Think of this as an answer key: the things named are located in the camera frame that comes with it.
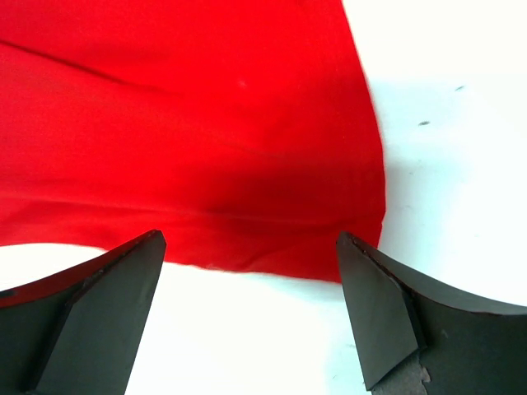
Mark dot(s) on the red t shirt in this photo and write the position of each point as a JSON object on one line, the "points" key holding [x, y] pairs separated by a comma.
{"points": [[243, 130]]}

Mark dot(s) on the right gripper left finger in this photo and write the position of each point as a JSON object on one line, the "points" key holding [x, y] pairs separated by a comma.
{"points": [[78, 331]]}

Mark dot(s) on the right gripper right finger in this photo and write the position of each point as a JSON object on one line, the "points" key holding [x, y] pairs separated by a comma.
{"points": [[417, 335]]}

